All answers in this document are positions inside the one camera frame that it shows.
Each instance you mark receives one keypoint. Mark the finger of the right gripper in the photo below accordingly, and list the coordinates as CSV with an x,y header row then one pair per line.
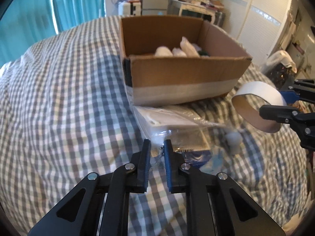
x,y
301,123
300,90

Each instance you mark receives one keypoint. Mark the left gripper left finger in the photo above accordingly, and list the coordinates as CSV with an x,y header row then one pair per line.
x,y
141,160

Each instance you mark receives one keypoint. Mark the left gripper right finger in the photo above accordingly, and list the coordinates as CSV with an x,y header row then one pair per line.
x,y
177,170

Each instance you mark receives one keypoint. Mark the blue tissue pack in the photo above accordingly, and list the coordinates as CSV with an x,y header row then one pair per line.
x,y
192,145

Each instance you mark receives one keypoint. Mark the clear plastic zip bag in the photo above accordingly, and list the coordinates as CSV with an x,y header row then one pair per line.
x,y
157,124

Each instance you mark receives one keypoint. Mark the white plastic bag bundle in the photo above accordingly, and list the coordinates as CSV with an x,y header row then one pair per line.
x,y
163,51

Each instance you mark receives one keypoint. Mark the brown cardboard box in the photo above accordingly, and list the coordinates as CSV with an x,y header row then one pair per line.
x,y
157,81

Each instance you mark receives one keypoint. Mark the white dressing table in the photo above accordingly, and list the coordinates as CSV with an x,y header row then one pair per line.
x,y
209,10

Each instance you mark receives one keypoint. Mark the white suitcase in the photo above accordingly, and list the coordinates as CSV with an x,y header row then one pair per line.
x,y
130,8

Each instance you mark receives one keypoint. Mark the silver mini fridge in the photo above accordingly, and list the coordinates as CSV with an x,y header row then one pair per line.
x,y
155,7

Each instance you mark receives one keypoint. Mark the teal window curtain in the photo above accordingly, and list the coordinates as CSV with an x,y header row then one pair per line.
x,y
28,21

